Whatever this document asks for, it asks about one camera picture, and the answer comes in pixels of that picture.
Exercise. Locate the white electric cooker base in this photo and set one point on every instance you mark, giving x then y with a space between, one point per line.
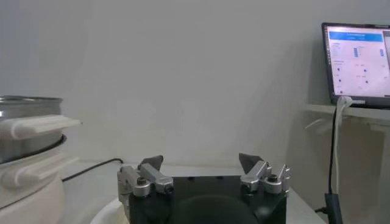
27 194

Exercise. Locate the open laptop lit screen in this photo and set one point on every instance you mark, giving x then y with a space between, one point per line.
356 64

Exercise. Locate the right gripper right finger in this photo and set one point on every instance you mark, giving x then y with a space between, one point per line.
274 182

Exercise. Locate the white oval plate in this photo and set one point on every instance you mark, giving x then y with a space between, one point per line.
106 213

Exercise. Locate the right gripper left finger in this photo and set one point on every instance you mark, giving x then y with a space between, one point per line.
134 179

